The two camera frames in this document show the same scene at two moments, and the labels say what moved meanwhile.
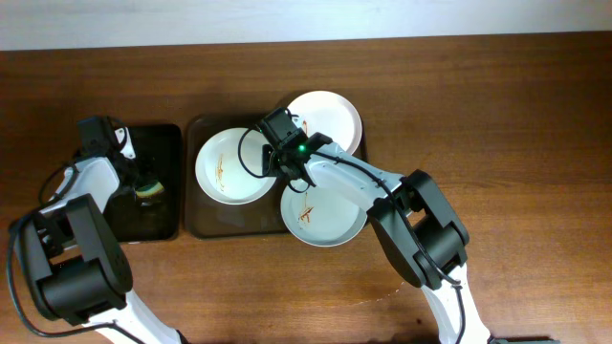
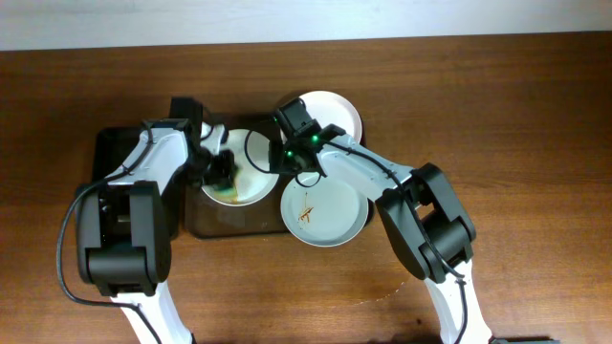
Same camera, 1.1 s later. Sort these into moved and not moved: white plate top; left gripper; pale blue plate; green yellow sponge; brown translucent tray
Moved: left gripper; green yellow sponge
Not moved: brown translucent tray; white plate top; pale blue plate
